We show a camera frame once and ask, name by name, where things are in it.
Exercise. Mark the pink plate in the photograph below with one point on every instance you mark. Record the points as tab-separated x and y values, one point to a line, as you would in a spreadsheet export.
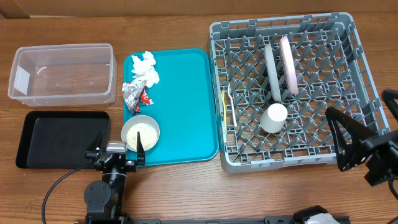
288	65

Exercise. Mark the yellow plastic spoon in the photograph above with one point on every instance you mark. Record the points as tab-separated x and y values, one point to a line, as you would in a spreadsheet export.
224	110

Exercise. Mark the teal serving tray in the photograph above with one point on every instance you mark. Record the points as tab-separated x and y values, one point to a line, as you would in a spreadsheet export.
184	108

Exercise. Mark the light grey plate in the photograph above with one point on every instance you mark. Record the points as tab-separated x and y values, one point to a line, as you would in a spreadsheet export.
272	73

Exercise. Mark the black tray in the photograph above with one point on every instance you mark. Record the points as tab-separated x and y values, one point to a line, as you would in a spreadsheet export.
59	139

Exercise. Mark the clear plastic bin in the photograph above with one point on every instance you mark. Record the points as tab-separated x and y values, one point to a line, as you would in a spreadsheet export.
64	75

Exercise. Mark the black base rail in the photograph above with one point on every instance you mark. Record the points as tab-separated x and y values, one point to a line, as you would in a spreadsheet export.
265	220

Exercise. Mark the white rice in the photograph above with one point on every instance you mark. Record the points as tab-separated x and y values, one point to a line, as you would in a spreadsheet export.
148	136

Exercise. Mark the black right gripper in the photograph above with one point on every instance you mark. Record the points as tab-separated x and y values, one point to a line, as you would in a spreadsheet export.
384	147

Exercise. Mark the grey bowl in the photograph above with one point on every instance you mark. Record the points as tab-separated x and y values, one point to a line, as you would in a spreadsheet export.
139	119

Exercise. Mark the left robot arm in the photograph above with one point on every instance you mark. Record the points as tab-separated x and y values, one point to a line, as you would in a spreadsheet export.
104	198

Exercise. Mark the grey dishwasher rack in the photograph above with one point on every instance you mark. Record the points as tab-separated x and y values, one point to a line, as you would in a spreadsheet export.
331	70

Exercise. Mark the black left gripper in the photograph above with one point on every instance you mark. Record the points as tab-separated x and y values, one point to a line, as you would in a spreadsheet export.
131	165

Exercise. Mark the white cup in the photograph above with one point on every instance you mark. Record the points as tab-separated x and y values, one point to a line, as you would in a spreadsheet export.
274	117

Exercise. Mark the crumpled white napkin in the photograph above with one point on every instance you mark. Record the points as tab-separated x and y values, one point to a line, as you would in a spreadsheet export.
144	70

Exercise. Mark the red silver snack wrapper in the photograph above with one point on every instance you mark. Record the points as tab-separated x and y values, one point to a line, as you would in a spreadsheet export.
134	94

